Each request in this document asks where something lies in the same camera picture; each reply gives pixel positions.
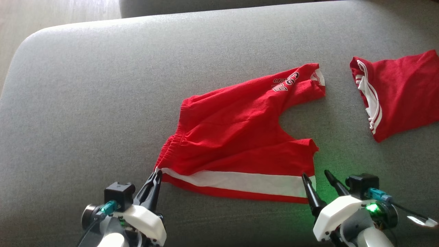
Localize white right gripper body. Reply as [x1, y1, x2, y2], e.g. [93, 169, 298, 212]
[312, 195, 366, 243]

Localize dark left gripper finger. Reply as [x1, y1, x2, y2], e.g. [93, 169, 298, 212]
[134, 171, 156, 208]
[146, 170, 163, 212]

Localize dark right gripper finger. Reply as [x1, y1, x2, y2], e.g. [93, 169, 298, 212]
[324, 169, 351, 197]
[302, 173, 327, 217]

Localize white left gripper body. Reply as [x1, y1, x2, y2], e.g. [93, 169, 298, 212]
[113, 204, 168, 247]

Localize red shorts with white stripe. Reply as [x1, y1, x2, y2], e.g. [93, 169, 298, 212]
[154, 63, 327, 204]

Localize red white numbered jersey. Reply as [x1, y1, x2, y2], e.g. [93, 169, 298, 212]
[349, 49, 439, 143]

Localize left black cable teal plug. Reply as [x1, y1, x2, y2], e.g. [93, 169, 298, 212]
[76, 200, 121, 247]

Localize black cable teal plug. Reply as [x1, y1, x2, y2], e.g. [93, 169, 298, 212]
[365, 187, 429, 220]
[76, 200, 121, 247]

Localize right black cable teal plug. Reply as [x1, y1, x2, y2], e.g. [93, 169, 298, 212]
[365, 187, 429, 220]

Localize white right cable tag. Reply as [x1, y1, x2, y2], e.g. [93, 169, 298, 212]
[406, 214, 439, 228]

